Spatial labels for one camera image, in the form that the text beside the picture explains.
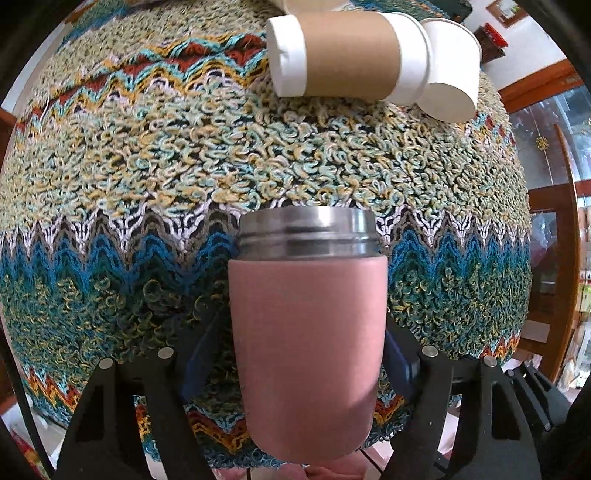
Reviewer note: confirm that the wooden glass cabinet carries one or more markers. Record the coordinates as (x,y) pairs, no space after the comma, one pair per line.
(551,207)

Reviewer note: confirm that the framed wall picture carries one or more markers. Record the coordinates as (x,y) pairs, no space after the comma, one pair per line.
(508,9)

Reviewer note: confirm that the colourful knitted zigzag blanket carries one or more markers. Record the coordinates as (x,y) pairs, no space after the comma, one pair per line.
(258,184)

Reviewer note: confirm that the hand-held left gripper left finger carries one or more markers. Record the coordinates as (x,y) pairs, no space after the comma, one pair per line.
(198,364)

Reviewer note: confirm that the pink steel cup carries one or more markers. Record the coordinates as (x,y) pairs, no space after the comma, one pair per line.
(308,337)

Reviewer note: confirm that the brown sleeved paper cup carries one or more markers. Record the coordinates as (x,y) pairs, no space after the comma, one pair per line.
(346,57)

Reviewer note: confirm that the white paper cup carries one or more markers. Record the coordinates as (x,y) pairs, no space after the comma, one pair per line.
(309,4)
(450,69)

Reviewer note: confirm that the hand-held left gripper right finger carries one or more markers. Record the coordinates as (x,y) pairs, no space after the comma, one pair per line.
(398,364)

